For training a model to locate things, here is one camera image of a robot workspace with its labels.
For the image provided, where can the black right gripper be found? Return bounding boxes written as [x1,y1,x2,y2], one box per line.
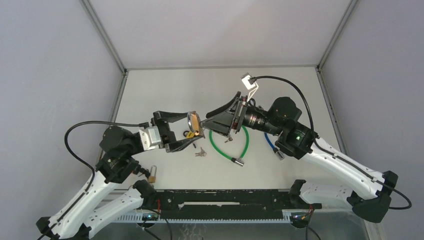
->
[200,92,282,138]

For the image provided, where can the yellow tag padlock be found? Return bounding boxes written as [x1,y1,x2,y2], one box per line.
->
[183,130,196,139]

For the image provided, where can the green lock silver keys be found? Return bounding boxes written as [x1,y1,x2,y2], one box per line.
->
[224,137,233,143]

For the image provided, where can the large brass padlock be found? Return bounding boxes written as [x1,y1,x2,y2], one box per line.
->
[187,111,202,136]

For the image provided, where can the brass padlock silver keys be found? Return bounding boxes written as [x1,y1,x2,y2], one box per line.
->
[195,147,207,157]

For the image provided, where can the green cable lock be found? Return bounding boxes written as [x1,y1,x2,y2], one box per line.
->
[208,125,250,167]

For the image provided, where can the blue cable lock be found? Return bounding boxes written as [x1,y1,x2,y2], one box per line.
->
[264,132,285,161]

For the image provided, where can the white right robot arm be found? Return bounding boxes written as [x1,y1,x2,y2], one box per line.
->
[200,93,398,223]

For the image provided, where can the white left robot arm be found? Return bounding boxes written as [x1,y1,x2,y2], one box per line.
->
[36,111,203,240]

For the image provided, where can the orange black padlock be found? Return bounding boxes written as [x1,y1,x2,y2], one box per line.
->
[133,167,151,178]

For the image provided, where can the small brass padlock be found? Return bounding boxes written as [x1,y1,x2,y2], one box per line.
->
[147,165,157,184]

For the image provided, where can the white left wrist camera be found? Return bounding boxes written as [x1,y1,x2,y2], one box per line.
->
[139,126,164,151]

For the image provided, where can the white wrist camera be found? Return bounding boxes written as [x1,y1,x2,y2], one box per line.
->
[241,73,259,103]
[139,126,164,151]

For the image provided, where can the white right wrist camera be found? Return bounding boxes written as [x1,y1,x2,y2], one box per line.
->
[241,73,259,103]

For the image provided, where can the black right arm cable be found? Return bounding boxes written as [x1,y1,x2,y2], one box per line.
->
[251,75,413,210]

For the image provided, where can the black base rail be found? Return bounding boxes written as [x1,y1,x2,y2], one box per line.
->
[152,189,322,221]

